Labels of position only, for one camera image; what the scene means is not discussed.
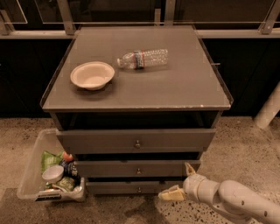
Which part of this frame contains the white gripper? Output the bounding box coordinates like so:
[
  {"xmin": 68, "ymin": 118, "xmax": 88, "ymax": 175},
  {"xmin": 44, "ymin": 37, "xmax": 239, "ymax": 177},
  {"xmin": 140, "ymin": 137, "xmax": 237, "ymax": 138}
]
[{"xmin": 158, "ymin": 162, "xmax": 220, "ymax": 207}]

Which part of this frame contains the grey drawer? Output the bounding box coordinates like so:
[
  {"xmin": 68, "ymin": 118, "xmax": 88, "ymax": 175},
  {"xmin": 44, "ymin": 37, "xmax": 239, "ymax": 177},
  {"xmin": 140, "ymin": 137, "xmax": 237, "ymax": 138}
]
[
  {"xmin": 74, "ymin": 160, "xmax": 200, "ymax": 178},
  {"xmin": 56, "ymin": 129, "xmax": 215, "ymax": 154},
  {"xmin": 86, "ymin": 181, "xmax": 183, "ymax": 195}
]

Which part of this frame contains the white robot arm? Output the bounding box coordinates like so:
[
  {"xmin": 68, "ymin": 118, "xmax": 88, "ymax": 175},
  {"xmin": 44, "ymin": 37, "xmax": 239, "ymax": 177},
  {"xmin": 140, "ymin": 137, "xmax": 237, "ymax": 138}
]
[{"xmin": 158, "ymin": 85, "xmax": 280, "ymax": 224}]

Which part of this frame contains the grey top drawer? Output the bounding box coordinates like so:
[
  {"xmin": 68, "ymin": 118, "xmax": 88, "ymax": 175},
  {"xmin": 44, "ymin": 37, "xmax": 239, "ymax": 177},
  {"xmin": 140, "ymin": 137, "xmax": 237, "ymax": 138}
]
[{"xmin": 56, "ymin": 129, "xmax": 215, "ymax": 154}]

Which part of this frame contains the grey drawer cabinet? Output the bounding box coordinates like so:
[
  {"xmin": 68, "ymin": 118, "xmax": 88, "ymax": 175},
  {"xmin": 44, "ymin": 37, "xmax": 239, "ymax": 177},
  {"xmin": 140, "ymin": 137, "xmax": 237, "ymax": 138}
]
[{"xmin": 41, "ymin": 28, "xmax": 233, "ymax": 183}]

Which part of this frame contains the grey bottom drawer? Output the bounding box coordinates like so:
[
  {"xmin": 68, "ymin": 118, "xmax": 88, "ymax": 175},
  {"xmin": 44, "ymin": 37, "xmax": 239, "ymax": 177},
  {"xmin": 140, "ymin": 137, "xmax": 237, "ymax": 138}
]
[{"xmin": 86, "ymin": 181, "xmax": 183, "ymax": 195}]

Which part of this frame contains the dark blue snack bag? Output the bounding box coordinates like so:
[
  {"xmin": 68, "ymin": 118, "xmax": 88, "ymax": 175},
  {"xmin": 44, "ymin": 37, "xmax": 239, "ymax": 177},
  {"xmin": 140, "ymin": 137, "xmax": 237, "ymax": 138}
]
[{"xmin": 59, "ymin": 160, "xmax": 79, "ymax": 179}]

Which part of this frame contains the small green snack packet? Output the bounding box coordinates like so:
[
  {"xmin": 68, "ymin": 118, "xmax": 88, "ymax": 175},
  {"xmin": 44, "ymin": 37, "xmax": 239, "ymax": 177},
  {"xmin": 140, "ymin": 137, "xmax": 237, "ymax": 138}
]
[{"xmin": 54, "ymin": 177, "xmax": 75, "ymax": 192}]

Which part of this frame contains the small white cup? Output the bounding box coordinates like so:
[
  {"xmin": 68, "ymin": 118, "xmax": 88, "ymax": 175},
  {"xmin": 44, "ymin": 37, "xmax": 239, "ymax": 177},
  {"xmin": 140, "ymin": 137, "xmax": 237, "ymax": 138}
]
[{"xmin": 42, "ymin": 165, "xmax": 64, "ymax": 183}]

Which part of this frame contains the clear plastic water bottle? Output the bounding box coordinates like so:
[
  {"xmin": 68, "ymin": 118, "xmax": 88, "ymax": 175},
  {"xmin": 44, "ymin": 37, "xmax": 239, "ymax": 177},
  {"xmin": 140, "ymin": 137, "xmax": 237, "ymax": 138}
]
[{"xmin": 117, "ymin": 49, "xmax": 168, "ymax": 70}]

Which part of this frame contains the green chip bag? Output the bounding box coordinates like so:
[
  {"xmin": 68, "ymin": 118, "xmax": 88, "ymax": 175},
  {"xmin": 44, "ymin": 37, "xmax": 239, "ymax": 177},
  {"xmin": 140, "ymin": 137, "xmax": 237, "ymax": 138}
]
[{"xmin": 41, "ymin": 150, "xmax": 63, "ymax": 172}]

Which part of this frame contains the white paper bowl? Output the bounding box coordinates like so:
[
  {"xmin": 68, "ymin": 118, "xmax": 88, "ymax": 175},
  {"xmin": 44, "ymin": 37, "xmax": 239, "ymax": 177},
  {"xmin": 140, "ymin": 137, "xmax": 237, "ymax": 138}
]
[{"xmin": 70, "ymin": 61, "xmax": 115, "ymax": 90}]

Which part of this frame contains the clear plastic storage bin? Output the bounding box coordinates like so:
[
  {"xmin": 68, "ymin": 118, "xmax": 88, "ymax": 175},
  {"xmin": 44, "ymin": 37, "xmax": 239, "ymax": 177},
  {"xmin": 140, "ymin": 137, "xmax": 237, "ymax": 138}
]
[{"xmin": 17, "ymin": 129, "xmax": 85, "ymax": 202}]

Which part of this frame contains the metal railing frame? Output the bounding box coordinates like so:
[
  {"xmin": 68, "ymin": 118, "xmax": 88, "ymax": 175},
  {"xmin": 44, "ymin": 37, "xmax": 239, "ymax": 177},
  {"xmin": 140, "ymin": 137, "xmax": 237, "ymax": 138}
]
[{"xmin": 0, "ymin": 0, "xmax": 280, "ymax": 38}]

